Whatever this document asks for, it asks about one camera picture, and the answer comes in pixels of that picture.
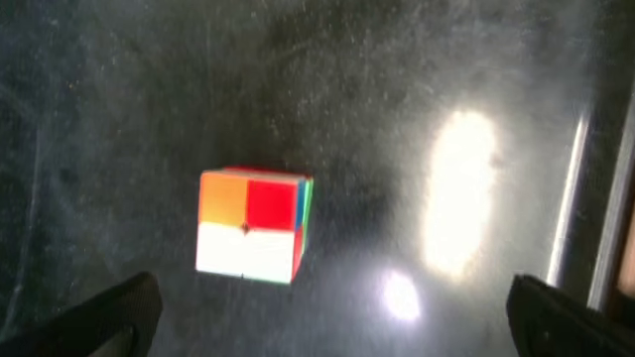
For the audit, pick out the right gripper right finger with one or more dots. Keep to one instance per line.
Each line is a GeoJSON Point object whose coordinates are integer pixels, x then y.
{"type": "Point", "coordinates": [560, 327]}

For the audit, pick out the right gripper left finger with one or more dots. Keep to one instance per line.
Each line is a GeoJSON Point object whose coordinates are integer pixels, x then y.
{"type": "Point", "coordinates": [84, 327]}

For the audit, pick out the many-coloured puzzle cube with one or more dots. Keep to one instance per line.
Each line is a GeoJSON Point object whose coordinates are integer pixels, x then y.
{"type": "Point", "coordinates": [248, 228]}

